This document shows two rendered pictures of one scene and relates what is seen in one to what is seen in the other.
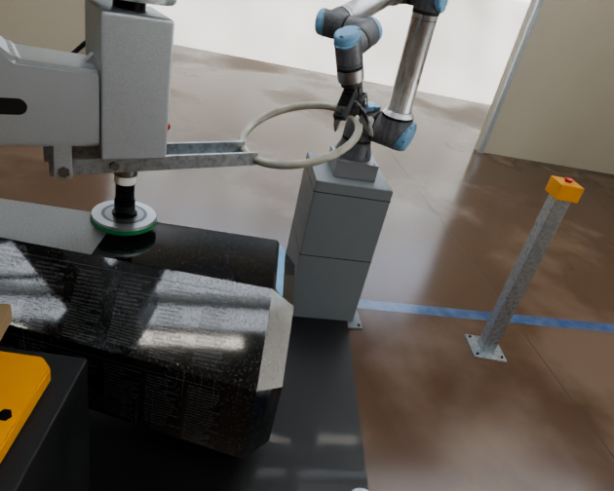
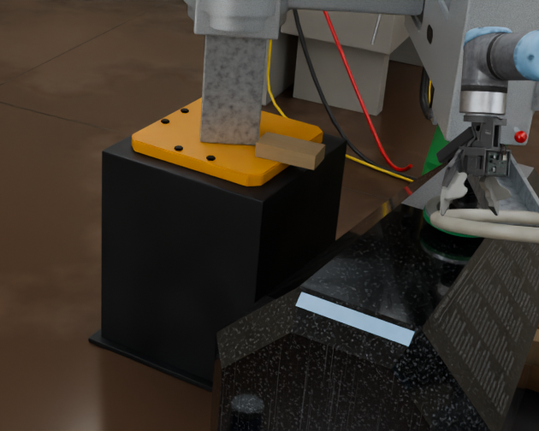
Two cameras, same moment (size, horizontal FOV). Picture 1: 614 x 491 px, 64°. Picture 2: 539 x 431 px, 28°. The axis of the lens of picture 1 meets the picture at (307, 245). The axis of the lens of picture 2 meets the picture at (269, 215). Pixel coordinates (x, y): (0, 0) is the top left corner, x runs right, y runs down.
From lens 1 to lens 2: 3.19 m
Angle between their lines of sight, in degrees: 102
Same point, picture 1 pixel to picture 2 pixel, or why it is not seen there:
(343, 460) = not seen: outside the picture
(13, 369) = (253, 165)
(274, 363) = (238, 340)
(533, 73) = not seen: outside the picture
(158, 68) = (459, 32)
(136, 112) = (447, 73)
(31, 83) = (436, 19)
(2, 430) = (199, 157)
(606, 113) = not seen: outside the picture
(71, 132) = (435, 75)
